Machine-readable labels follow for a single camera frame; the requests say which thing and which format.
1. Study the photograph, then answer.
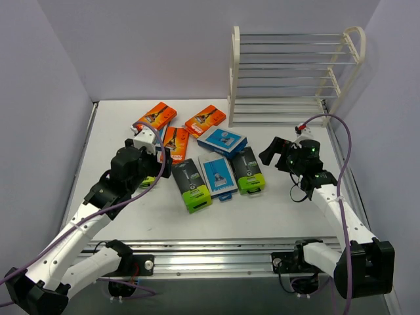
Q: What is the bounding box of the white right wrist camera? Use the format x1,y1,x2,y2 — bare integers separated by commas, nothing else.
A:
293,123,314,144

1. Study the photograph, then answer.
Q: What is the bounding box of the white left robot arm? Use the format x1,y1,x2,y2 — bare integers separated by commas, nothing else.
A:
2,140,172,314

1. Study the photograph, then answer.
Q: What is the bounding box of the orange Gillette razor box middle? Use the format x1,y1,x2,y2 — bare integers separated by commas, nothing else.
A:
163,127,189,165

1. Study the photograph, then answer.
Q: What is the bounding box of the black green razor box right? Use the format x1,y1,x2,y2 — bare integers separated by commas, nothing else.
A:
230,146,266,195

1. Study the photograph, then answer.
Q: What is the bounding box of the orange Gillette razor box left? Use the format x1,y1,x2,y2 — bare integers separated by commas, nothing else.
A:
131,102,177,135

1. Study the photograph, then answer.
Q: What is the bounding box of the blue white Harry's razor box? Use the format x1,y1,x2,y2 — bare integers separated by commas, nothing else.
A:
198,152,238,201

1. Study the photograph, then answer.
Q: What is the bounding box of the black green razor box centre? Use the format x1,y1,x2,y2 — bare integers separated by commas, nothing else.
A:
171,159,212,214

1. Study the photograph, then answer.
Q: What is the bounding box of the cream metal wire shelf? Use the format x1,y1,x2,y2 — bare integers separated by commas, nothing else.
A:
228,26,367,127

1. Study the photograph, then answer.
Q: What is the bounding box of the blue razor box under orange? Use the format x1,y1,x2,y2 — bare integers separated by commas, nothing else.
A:
156,125,168,151

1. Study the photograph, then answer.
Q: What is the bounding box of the black green razor box left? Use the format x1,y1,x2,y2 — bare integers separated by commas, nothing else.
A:
138,177,155,189

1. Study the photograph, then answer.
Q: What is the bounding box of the orange gillette razor box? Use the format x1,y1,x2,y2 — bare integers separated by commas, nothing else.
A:
163,127,189,165
131,102,177,135
183,105,226,138

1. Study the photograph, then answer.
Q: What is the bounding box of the orange Gillette razor box right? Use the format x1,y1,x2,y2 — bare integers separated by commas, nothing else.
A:
183,105,226,138

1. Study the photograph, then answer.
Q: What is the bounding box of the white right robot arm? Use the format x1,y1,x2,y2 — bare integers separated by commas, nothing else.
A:
259,137,395,299

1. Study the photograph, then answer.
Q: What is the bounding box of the black green razor box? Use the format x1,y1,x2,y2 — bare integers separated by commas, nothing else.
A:
138,177,155,189
230,146,266,195
171,159,212,214

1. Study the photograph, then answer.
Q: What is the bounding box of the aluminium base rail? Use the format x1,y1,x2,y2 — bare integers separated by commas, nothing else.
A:
74,238,340,278

